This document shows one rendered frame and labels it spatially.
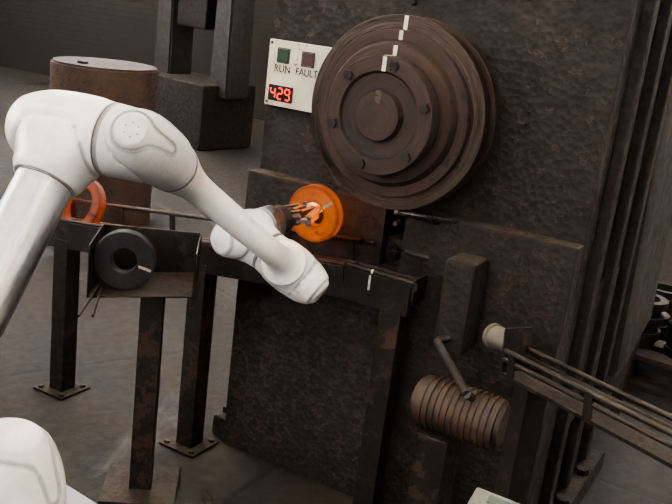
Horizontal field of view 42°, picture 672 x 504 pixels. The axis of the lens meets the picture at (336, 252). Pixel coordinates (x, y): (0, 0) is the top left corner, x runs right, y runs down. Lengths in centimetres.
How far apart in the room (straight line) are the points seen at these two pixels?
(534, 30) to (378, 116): 43
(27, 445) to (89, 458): 140
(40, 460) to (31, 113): 61
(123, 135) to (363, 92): 79
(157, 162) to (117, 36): 962
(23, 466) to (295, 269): 83
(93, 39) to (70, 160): 985
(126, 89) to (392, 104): 293
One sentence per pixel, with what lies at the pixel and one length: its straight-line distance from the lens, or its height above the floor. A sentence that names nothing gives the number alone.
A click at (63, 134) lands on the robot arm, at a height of 109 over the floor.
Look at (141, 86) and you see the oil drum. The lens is 488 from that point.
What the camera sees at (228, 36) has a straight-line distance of 752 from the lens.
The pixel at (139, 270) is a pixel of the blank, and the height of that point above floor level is 65.
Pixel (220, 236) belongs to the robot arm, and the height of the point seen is 82.
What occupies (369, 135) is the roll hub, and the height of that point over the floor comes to 107.
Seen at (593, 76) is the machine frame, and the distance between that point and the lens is 215.
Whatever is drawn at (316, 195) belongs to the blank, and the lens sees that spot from 230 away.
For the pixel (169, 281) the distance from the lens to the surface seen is 235.
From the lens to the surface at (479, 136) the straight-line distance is 207.
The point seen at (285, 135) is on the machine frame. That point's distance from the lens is 250.
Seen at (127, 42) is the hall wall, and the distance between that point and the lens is 1100.
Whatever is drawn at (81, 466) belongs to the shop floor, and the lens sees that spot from 268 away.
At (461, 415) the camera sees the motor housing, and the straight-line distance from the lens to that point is 206.
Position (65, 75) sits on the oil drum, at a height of 82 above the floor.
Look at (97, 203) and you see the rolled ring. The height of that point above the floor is 66.
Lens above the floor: 136
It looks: 16 degrees down
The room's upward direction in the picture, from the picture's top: 7 degrees clockwise
